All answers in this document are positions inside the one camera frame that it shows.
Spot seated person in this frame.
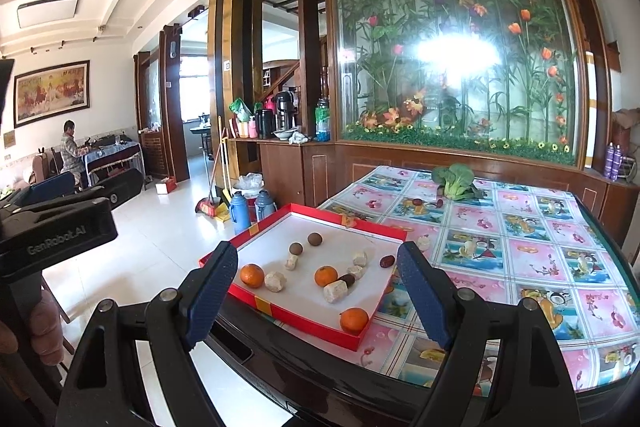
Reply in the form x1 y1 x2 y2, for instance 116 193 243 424
60 120 89 190

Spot red box lid tray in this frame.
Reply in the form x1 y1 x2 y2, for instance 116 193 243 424
229 204 407 351

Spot dark red jujube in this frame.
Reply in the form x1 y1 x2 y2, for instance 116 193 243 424
380 255 395 269

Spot left hand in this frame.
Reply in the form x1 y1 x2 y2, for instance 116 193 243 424
0 288 64 366

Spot dark side table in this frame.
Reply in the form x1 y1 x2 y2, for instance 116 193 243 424
84 141 146 186

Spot brown round fruit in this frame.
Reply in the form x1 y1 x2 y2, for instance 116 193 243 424
307 232 322 246

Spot grey blue thermos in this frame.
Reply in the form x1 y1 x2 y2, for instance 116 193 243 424
255 190 278 222

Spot glass flower display partition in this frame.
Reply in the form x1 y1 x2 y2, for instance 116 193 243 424
326 0 608 168

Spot orange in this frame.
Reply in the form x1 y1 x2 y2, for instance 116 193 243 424
314 265 338 287
340 308 369 336
240 263 265 289

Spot wooden sideboard counter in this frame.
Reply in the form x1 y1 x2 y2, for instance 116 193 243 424
230 139 346 207

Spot green leafy vegetable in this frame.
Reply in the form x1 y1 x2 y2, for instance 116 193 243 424
431 164 485 202

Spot purple bottles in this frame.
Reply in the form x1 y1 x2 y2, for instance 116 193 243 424
604 142 622 181

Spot floral plastic tablecloth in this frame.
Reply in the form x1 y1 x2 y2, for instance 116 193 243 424
324 166 639 391

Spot framed wall painting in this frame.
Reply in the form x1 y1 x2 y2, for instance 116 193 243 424
13 61 90 128

